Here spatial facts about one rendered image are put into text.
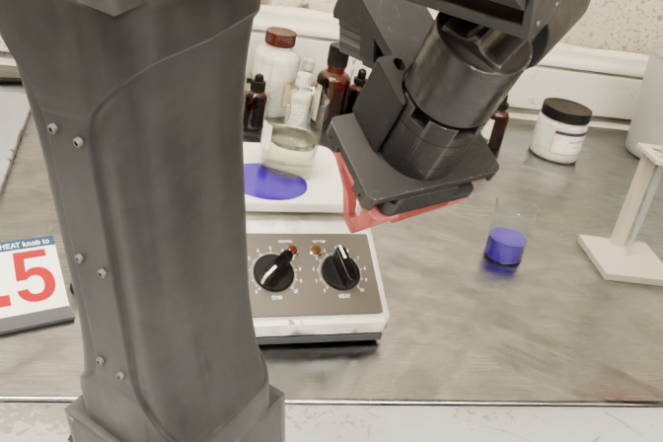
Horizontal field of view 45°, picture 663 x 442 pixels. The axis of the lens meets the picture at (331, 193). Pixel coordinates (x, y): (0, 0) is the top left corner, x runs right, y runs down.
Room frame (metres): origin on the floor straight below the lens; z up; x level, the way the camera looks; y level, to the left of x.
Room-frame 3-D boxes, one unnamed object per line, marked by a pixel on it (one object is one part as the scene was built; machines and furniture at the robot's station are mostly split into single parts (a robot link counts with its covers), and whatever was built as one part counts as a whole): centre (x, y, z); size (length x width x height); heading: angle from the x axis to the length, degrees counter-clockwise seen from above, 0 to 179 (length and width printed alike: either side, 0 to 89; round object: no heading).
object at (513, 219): (0.73, -0.18, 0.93); 0.04 x 0.04 x 0.06
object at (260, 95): (0.95, 0.12, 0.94); 0.03 x 0.03 x 0.07
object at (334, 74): (1.00, 0.03, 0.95); 0.04 x 0.04 x 0.11
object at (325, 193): (0.64, 0.04, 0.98); 0.12 x 0.12 x 0.01; 22
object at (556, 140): (1.06, -0.29, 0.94); 0.07 x 0.07 x 0.07
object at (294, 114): (0.65, 0.04, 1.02); 0.06 x 0.05 x 0.08; 152
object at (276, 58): (1.01, 0.10, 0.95); 0.06 x 0.06 x 0.11
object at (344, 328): (0.62, 0.04, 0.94); 0.22 x 0.13 x 0.08; 22
